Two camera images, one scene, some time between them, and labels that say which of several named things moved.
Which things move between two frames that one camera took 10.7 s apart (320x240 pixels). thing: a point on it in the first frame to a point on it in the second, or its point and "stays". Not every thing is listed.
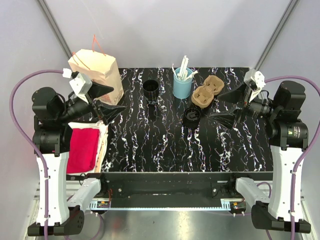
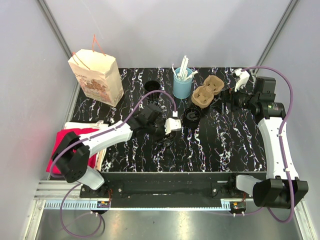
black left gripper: x=108 y=112 to x=164 y=138
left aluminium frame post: x=55 y=28 stays
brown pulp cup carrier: x=202 y=97 stays
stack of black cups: x=151 y=90 stays
